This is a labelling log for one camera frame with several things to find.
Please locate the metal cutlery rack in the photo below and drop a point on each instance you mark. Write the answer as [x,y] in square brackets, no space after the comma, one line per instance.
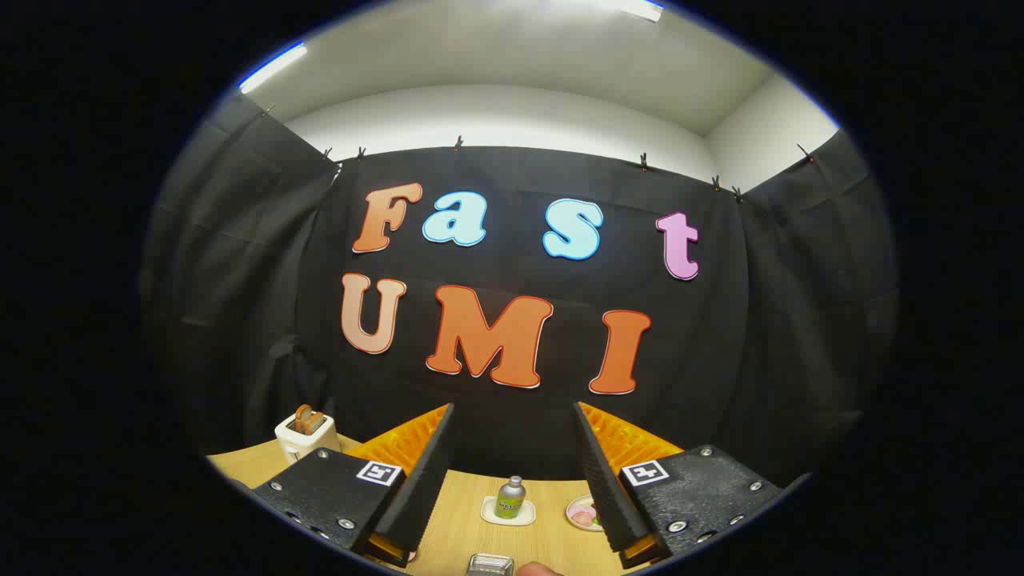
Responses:
[490,565]

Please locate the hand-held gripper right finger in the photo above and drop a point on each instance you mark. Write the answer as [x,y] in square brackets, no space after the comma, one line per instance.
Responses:
[602,472]

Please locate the white square coaster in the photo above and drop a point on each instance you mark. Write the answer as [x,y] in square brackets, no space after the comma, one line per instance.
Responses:
[490,516]

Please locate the white oval dish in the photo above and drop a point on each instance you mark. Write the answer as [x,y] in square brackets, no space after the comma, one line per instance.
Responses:
[578,516]

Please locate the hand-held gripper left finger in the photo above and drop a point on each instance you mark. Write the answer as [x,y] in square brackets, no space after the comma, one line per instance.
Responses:
[428,472]

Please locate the row of small cloth clips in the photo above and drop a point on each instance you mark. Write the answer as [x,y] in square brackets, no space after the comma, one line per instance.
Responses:
[458,144]

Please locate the pink ham slices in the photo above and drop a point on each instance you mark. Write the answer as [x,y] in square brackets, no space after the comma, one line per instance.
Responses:
[584,518]

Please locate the white toaster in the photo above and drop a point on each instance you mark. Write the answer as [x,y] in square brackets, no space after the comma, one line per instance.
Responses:
[308,446]

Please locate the long ceiling light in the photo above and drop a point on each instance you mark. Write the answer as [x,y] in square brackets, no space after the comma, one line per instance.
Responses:
[640,8]

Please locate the brown toast slice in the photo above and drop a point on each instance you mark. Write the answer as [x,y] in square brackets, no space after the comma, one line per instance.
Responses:
[317,421]
[302,418]

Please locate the green soda bottle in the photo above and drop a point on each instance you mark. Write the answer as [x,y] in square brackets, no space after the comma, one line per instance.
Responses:
[510,500]

